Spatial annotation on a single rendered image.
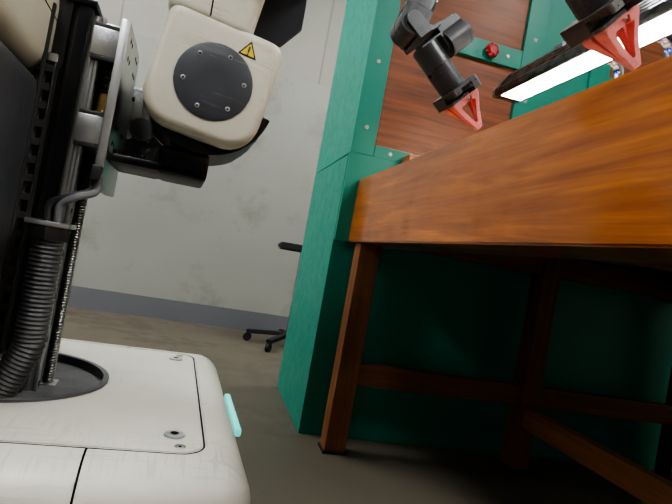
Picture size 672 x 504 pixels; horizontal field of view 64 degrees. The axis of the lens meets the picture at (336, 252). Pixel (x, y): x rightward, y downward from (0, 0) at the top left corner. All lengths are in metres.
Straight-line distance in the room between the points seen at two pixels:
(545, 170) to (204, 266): 2.77
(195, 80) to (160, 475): 0.48
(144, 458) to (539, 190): 0.55
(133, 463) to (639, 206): 0.56
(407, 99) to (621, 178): 1.14
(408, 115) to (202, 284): 2.00
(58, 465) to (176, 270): 2.74
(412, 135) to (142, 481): 1.30
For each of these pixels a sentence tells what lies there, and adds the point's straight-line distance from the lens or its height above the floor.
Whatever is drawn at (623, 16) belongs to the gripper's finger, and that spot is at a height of 0.90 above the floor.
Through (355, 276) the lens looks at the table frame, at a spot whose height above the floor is 0.49.
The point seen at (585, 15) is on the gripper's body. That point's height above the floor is 0.90.
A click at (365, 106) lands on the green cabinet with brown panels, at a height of 0.98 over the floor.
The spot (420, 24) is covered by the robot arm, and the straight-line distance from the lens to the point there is 1.16.
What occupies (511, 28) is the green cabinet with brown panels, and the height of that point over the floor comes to 1.34.
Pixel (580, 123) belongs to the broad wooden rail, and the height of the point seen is 0.72.
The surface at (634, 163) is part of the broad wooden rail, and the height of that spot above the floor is 0.66.
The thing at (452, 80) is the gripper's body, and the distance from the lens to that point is 1.16.
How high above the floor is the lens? 0.52
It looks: 1 degrees up
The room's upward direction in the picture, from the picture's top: 10 degrees clockwise
